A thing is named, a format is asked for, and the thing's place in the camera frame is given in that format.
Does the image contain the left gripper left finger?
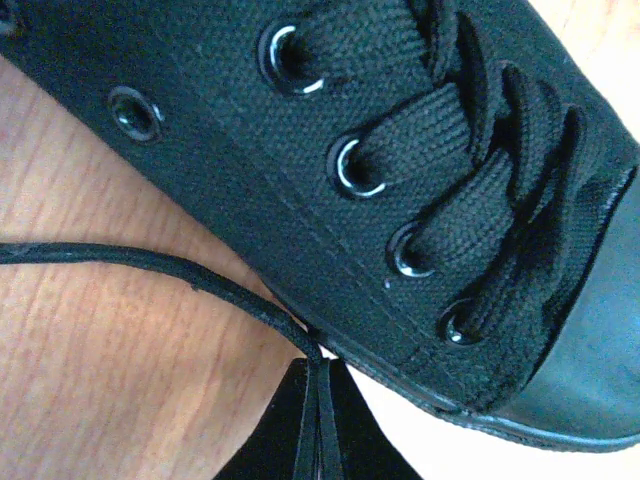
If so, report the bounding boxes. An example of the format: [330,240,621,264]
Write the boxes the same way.
[216,359,314,479]

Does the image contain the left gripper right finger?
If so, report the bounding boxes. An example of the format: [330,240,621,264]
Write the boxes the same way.
[318,360,420,479]

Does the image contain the black sneaker with laces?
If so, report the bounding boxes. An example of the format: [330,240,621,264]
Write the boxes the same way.
[1,1,639,452]

